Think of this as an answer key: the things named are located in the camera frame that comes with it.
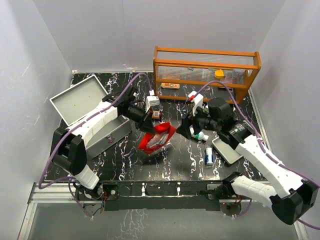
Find grey divided tray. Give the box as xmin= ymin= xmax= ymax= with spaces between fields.
xmin=212 ymin=121 xmax=254 ymax=165

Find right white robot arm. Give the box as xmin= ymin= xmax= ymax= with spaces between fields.
xmin=176 ymin=93 xmax=319 ymax=225

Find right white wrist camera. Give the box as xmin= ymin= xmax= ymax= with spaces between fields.
xmin=187 ymin=91 xmax=204 ymax=117

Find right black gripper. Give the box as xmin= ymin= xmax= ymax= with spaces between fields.
xmin=176 ymin=102 xmax=221 ymax=139

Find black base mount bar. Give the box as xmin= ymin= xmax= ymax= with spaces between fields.
xmin=74 ymin=180 xmax=249 ymax=212

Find purple cable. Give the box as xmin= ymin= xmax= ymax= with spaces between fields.
xmin=192 ymin=80 xmax=320 ymax=231
xmin=38 ymin=72 xmax=156 ymax=218

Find grey open case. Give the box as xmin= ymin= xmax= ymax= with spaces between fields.
xmin=50 ymin=74 xmax=132 ymax=158

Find red first aid pouch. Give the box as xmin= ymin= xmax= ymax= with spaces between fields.
xmin=138 ymin=122 xmax=176 ymax=155

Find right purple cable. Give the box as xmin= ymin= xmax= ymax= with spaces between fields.
xmin=192 ymin=80 xmax=320 ymax=231

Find clear bag blue items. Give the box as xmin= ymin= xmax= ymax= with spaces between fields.
xmin=146 ymin=132 xmax=169 ymax=149

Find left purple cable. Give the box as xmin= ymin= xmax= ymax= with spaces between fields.
xmin=38 ymin=72 xmax=156 ymax=218

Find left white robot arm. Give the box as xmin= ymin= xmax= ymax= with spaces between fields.
xmin=50 ymin=87 xmax=160 ymax=200

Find amber medicine bottle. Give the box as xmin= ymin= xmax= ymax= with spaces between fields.
xmin=152 ymin=110 xmax=162 ymax=120

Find white green-label bottle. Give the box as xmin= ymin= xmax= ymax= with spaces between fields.
xmin=189 ymin=127 xmax=209 ymax=142

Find wooden toy block strip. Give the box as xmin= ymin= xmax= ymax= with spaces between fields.
xmin=161 ymin=82 xmax=180 ymax=90

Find wooden display shelf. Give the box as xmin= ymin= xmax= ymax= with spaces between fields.
xmin=153 ymin=46 xmax=262 ymax=103

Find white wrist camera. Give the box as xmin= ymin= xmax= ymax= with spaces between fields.
xmin=145 ymin=90 xmax=160 ymax=113
xmin=187 ymin=91 xmax=204 ymax=117

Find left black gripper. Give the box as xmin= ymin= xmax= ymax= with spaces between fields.
xmin=122 ymin=105 xmax=156 ymax=136

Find yellow block on shelf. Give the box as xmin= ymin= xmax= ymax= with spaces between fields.
xmin=214 ymin=69 xmax=225 ymax=79

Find blue white can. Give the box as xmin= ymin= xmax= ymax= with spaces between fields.
xmin=205 ymin=146 xmax=214 ymax=166

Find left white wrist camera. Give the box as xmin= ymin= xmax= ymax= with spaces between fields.
xmin=145 ymin=90 xmax=160 ymax=113

